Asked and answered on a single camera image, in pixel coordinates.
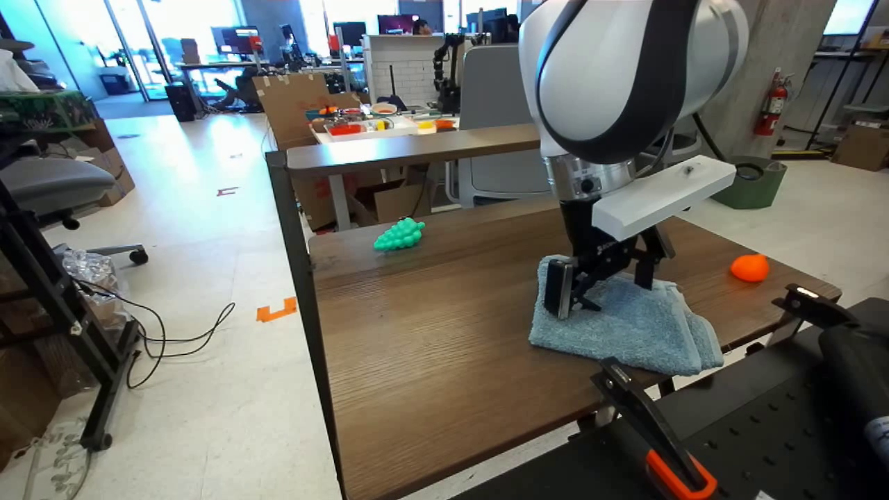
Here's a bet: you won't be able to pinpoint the open cardboard box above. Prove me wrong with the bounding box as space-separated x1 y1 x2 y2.
347 175 439 232

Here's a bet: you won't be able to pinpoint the black tripod stand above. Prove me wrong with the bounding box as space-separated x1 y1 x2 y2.
803 0 889 154

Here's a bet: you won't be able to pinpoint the tall cardboard sheet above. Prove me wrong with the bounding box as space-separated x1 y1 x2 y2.
252 69 364 154

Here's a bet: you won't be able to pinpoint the small cardboard box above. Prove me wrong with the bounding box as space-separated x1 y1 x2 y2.
830 121 889 175

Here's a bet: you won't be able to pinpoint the orange floor tape marker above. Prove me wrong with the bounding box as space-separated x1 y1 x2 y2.
255 294 301 326

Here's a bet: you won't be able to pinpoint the white partition panel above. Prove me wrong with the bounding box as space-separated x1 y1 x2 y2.
364 33 466 108

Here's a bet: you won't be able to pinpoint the red fire extinguisher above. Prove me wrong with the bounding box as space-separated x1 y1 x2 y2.
754 66 796 139

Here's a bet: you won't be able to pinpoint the wooden side table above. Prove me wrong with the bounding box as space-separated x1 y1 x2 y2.
284 123 546 235

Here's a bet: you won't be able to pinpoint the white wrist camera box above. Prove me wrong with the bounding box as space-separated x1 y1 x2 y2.
589 154 740 244

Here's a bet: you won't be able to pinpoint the dark grey office chair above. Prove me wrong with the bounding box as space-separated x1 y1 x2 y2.
0 151 150 273

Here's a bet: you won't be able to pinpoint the grey towel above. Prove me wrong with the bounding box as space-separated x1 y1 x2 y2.
525 254 729 378

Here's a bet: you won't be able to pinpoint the orange toy fruit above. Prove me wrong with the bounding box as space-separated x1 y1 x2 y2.
729 254 773 287

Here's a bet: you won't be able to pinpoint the orange black bar clamp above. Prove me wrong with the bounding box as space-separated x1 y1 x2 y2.
591 358 723 500

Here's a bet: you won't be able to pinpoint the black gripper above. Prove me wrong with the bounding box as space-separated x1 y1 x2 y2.
540 196 678 323

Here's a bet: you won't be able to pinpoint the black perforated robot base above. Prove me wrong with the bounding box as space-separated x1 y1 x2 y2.
453 316 889 500

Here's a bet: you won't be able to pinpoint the black floor cable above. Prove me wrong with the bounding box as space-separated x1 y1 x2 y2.
118 298 239 393

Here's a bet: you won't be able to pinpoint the tray of colourful toys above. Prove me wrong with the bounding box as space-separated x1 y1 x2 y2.
309 101 462 143

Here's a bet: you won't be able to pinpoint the black metal table clamp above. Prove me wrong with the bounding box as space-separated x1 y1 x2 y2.
773 280 860 335

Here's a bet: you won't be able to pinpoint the green toy grapes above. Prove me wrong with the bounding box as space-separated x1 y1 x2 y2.
369 214 429 257

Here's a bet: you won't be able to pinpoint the crumpled plastic bag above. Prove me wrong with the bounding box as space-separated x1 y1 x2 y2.
51 241 129 323

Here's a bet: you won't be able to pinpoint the black metal stand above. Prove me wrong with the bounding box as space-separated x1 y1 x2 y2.
0 185 148 455

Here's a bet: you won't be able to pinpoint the computer monitor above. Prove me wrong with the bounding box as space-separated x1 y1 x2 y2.
212 25 266 58
332 19 369 50

